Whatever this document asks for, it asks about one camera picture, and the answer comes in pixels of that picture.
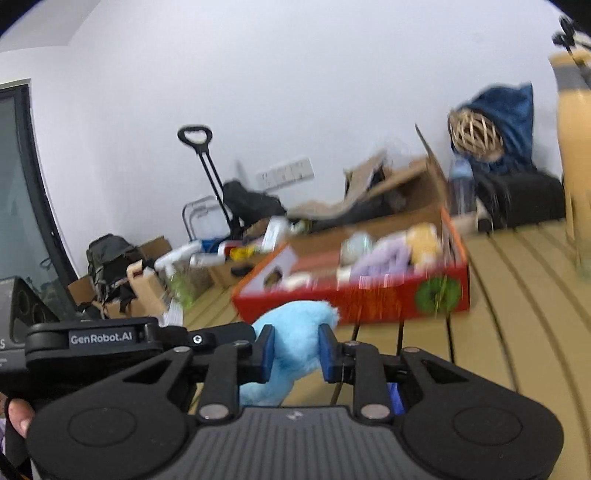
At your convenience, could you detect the brown cardboard box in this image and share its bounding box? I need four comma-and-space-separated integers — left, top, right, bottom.
203, 249, 274, 290

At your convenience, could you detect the large cardboard box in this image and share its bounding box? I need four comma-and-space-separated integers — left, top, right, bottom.
67, 236, 174, 319

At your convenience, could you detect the wooden box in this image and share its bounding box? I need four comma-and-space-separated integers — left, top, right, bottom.
126, 260, 168, 315

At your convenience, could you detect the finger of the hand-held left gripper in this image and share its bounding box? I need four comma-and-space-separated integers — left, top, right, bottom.
159, 322, 257, 355

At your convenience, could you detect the black bag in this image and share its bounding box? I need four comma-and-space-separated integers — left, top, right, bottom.
475, 170, 567, 232

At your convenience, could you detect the black speaker box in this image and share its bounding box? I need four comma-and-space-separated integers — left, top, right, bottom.
0, 275, 62, 370

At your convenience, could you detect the dark framed window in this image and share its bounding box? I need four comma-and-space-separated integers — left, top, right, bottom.
0, 80, 78, 298

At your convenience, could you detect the dark grey backpack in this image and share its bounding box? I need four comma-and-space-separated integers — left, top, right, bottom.
86, 234, 145, 297

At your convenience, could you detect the person's left hand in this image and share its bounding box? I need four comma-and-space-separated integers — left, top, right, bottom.
4, 398, 35, 438

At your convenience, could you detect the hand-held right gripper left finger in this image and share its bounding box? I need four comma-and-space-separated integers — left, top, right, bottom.
83, 324, 277, 422

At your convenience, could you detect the blue plush toy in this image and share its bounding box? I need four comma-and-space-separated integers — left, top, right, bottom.
238, 300, 341, 408

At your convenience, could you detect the folding stool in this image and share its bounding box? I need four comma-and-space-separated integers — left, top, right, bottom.
182, 195, 232, 244

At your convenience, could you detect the wicker ball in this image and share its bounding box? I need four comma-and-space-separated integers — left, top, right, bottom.
448, 106, 505, 161

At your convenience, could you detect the white power outlet strip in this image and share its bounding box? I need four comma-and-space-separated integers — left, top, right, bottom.
255, 157, 317, 190

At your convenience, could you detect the purple towel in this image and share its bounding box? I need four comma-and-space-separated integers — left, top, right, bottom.
352, 234, 413, 278

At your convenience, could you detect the clear container white lid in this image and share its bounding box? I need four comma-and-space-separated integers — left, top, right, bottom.
154, 241, 209, 308

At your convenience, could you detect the clear water bottle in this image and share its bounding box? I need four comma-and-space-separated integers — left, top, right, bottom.
448, 154, 477, 219

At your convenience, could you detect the red cardboard box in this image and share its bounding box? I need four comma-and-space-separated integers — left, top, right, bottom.
230, 207, 472, 326

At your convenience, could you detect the green spray bottle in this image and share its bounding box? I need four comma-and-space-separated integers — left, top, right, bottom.
172, 272, 195, 308

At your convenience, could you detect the open flattened cardboard box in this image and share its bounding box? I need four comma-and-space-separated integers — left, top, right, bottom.
288, 124, 452, 227

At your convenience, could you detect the black luggage cart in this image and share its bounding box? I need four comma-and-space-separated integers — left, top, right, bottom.
177, 124, 288, 241

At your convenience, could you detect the yellow plush toy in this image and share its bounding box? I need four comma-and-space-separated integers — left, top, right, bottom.
405, 222, 443, 267

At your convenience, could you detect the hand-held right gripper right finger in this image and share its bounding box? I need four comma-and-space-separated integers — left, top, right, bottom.
318, 322, 509, 422

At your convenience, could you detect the blue bag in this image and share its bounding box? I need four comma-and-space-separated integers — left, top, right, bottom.
455, 82, 535, 172

